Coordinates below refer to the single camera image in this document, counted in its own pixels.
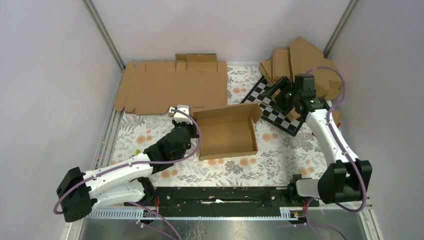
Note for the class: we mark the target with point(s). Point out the aluminium frame rail front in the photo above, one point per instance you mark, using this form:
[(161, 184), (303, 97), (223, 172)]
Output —
[(129, 211)]

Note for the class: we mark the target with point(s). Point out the stack of flat cardboard blanks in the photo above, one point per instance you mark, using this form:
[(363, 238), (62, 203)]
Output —
[(198, 80)]

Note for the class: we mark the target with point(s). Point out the folded cardboard box beside red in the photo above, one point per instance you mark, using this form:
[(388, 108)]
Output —
[(336, 117)]

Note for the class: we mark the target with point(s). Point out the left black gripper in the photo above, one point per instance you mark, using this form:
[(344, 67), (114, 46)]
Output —
[(192, 127)]

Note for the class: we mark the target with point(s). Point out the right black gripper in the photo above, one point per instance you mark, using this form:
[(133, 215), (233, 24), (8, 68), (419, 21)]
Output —
[(280, 84)]

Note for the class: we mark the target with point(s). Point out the floral patterned table mat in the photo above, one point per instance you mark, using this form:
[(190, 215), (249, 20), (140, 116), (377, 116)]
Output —
[(278, 158)]

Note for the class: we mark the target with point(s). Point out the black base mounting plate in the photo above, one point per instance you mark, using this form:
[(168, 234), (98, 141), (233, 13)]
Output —
[(225, 202)]

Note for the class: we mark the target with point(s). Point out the black white checkerboard panel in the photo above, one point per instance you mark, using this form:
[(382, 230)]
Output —
[(269, 114)]

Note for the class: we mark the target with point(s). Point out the large folded cardboard box top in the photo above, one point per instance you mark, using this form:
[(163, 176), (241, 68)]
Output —
[(305, 56)]

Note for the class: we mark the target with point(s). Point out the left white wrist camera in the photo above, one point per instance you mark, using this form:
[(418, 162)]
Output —
[(180, 113)]

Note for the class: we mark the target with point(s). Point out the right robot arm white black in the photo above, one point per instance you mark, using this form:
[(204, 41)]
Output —
[(347, 177)]

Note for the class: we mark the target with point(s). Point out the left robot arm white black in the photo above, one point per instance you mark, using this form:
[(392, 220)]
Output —
[(80, 192)]

